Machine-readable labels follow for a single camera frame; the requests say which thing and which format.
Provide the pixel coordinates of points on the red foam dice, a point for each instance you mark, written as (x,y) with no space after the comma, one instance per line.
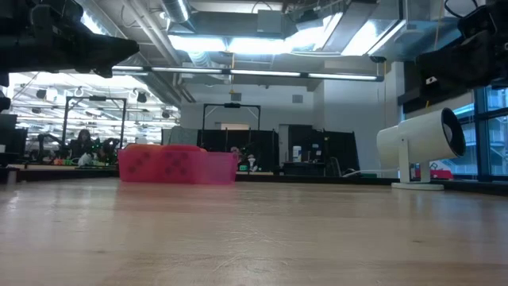
(194,159)

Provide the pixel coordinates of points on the grey ceiling box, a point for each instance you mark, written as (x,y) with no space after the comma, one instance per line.
(270,22)

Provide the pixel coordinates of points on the grey panel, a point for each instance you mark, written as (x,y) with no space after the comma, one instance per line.
(178,136)

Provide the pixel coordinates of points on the black monitor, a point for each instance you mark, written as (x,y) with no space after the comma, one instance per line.
(14,143)

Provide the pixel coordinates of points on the black cabinet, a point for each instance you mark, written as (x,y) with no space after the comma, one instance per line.
(341,151)

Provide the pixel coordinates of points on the long strip light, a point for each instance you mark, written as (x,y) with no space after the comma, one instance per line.
(262,73)

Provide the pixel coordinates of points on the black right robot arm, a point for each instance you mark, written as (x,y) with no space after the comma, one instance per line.
(484,18)

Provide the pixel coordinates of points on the grey wall vent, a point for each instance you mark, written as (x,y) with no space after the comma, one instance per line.
(297,99)
(236,97)

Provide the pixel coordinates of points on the dark window frame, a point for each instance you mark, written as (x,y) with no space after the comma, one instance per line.
(480,139)

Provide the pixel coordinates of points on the person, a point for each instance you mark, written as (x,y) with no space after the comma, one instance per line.
(237,151)
(83,143)

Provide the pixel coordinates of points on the black wall camera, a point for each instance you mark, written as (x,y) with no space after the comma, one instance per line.
(377,59)

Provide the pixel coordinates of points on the red low object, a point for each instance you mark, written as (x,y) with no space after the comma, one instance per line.
(442,174)

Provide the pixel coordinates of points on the red translucent plastic bin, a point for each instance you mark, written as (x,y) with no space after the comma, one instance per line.
(220,168)

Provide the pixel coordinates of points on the black aluminium table frame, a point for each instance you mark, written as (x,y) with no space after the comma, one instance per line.
(317,179)

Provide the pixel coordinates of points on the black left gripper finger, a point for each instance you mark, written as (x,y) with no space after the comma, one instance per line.
(113,49)

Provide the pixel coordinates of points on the white cylindrical camera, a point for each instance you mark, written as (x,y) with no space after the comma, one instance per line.
(420,135)

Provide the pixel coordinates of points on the black partition screen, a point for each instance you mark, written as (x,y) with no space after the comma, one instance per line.
(262,151)

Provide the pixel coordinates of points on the white jug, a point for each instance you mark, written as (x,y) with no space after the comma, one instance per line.
(297,154)

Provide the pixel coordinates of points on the silver ventilation duct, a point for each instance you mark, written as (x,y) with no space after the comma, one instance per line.
(176,10)

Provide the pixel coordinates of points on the white bag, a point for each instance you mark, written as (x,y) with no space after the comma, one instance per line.
(85,159)

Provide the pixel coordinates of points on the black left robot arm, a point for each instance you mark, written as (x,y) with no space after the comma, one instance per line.
(39,12)

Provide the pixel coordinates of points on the black gantry frame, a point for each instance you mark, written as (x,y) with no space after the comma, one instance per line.
(65,119)
(232,105)

